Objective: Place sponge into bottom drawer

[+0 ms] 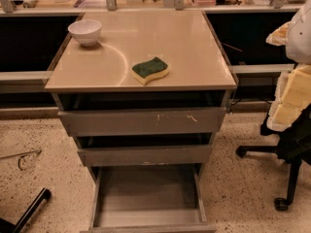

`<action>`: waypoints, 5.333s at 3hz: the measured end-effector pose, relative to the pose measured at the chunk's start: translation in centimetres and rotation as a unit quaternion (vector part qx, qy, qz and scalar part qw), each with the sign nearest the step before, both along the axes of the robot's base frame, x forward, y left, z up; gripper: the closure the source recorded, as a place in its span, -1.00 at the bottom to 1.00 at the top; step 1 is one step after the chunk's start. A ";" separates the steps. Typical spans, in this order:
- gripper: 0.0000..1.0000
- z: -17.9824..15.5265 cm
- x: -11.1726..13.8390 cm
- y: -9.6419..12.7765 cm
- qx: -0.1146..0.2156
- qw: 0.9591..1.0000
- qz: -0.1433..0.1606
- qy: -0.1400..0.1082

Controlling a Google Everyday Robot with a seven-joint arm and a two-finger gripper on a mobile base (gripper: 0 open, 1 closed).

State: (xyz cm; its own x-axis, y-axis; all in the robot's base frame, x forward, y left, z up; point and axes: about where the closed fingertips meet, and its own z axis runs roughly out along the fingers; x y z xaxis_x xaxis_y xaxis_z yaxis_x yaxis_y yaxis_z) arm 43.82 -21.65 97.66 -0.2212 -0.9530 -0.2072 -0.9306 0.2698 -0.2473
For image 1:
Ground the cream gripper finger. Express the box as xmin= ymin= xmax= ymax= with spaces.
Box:
xmin=266 ymin=64 xmax=311 ymax=132
xmin=265 ymin=22 xmax=289 ymax=47

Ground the green and yellow sponge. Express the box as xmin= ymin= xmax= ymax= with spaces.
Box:
xmin=131 ymin=57 xmax=169 ymax=85

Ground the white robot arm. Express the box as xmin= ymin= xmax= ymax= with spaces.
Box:
xmin=266 ymin=0 xmax=311 ymax=132

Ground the grey top drawer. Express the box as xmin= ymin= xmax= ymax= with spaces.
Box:
xmin=58 ymin=107 xmax=225 ymax=137

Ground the grey middle drawer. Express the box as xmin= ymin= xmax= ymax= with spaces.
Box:
xmin=78 ymin=145 xmax=212 ymax=167

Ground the grey drawer cabinet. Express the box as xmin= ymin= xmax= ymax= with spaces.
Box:
xmin=47 ymin=10 xmax=236 ymax=233

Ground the open grey bottom drawer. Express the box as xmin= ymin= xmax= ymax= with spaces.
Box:
xmin=82 ymin=164 xmax=216 ymax=233

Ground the black office chair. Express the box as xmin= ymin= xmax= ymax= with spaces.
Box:
xmin=235 ymin=105 xmax=311 ymax=211

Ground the white ceramic bowl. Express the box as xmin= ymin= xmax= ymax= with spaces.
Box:
xmin=68 ymin=19 xmax=102 ymax=46

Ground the black chair leg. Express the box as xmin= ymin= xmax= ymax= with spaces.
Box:
xmin=0 ymin=188 xmax=52 ymax=233

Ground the cable on floor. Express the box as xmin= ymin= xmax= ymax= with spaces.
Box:
xmin=0 ymin=149 xmax=43 ymax=172

